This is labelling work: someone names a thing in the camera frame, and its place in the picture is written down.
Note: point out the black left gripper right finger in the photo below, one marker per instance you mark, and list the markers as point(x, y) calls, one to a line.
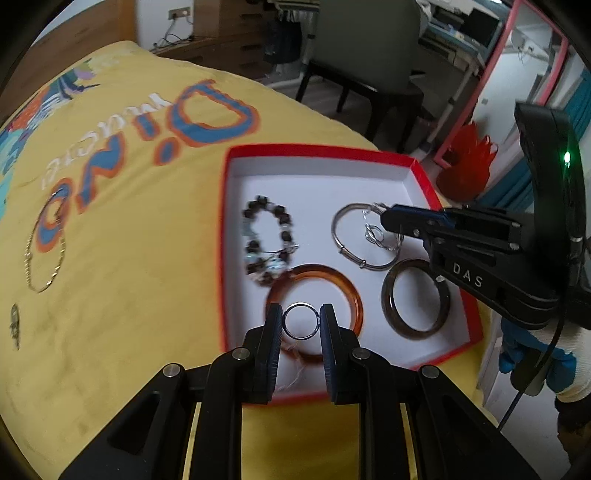
point(343, 371)

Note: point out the thin silver wire bangle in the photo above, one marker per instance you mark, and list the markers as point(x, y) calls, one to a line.
point(374, 234)

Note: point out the amber resin bangle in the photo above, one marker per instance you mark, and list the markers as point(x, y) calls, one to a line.
point(290, 343)

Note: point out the wall power socket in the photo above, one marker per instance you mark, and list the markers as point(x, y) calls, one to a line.
point(180, 12)

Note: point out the red jewelry box tray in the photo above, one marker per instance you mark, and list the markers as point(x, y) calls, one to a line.
point(313, 183)

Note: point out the grey green chair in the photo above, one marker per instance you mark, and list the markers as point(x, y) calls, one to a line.
point(368, 47)

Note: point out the dark horn bangle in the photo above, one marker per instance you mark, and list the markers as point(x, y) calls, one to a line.
point(391, 312)

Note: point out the red plastic bag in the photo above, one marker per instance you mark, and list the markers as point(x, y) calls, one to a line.
point(470, 157)

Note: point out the pink framed mirror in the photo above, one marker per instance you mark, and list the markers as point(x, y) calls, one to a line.
point(526, 64)

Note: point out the white desk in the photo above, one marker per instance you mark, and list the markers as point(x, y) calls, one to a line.
point(456, 43)

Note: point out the wooden drawer cabinet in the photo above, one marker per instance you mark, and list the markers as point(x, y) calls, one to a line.
point(228, 35)

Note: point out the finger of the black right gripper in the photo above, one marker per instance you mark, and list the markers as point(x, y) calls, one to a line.
point(420, 231)
point(402, 214)

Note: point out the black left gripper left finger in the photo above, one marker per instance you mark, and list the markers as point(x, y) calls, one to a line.
point(263, 343)

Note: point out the blue white gloved hand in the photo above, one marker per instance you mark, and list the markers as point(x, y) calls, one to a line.
point(567, 370)

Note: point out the silver charm pendant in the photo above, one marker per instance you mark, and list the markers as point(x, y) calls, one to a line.
point(15, 325)

